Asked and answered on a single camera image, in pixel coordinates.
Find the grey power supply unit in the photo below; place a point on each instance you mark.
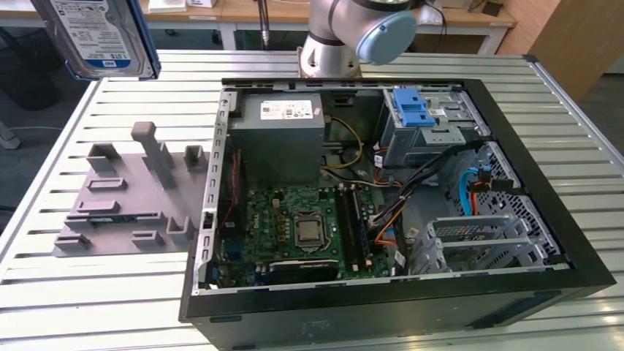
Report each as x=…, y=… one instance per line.
x=277, y=153

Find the blue VGA port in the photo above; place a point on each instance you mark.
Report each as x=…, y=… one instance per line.
x=214, y=277

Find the hard disk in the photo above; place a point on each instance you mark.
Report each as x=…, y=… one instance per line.
x=92, y=36

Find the grey parts rack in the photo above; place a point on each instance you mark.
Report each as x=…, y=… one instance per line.
x=145, y=204

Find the white box with label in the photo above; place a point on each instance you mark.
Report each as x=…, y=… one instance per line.
x=200, y=3

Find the white desk foot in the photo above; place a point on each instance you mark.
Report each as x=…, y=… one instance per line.
x=9, y=140

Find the black graphics card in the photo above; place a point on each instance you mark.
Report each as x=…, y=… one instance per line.
x=301, y=270

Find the metal optical drive cage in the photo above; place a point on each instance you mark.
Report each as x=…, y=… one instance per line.
x=438, y=137

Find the black waste bin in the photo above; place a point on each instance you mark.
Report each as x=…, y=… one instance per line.
x=24, y=87

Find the metal disk bay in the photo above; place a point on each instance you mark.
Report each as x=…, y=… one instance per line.
x=486, y=242

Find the RAM stick with black chips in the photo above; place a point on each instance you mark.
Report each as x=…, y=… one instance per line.
x=361, y=226

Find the small black box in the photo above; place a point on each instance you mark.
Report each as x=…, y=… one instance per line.
x=490, y=9

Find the silver CPU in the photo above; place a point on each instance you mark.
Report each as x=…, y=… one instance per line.
x=308, y=231

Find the metal CPU socket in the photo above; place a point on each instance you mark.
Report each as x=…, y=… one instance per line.
x=306, y=247

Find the black PC case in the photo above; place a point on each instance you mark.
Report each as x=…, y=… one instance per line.
x=341, y=311

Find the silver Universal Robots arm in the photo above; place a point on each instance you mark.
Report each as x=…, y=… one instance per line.
x=330, y=55

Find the wooden cabinet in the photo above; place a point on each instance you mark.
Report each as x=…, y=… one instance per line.
x=574, y=36

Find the green motherboard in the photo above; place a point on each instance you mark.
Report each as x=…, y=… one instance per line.
x=312, y=199

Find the wooden desk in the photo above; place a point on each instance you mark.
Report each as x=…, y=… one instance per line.
x=194, y=16

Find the blue plastic drive latch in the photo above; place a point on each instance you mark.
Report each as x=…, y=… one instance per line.
x=412, y=109

